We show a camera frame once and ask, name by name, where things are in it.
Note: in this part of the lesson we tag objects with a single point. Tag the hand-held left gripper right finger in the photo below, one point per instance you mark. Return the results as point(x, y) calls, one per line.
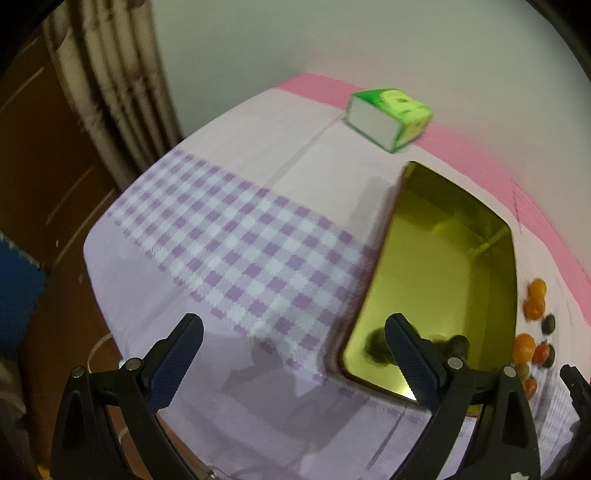
point(413, 364)

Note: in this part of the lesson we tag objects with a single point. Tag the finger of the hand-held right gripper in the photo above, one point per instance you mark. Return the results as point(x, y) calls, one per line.
point(575, 385)

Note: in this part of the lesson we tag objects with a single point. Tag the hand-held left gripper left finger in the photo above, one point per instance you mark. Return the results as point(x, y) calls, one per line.
point(173, 369)

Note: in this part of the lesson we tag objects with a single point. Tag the red cherry tomato with stem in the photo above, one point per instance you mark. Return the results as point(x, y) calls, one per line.
point(542, 353)

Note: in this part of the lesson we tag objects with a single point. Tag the small orange kumquat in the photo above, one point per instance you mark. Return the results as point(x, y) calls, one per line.
point(524, 347)

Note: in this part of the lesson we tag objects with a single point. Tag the gold and maroon tin box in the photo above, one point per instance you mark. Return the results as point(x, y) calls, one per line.
point(438, 277)

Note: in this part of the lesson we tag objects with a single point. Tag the small red cherry tomato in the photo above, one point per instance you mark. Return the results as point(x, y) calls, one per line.
point(530, 386)

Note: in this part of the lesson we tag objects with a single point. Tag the dark brown round fruit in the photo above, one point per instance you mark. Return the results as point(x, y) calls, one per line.
point(548, 324)

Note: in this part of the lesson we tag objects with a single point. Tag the deep orange mandarin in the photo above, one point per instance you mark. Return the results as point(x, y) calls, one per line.
point(534, 308)

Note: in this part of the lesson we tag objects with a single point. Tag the yellow-orange mandarin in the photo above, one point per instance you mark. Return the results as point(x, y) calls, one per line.
point(537, 288)

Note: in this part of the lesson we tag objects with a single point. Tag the purple checked tablecloth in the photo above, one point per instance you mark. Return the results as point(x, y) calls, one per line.
point(231, 240)

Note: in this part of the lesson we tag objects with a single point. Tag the blue foam mat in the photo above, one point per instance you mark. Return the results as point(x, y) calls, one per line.
point(18, 295)

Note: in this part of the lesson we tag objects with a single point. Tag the green tissue pack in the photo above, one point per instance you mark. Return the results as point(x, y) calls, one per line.
point(388, 117)

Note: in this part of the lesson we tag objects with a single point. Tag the striped beige curtain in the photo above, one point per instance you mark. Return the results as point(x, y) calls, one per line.
point(106, 69)

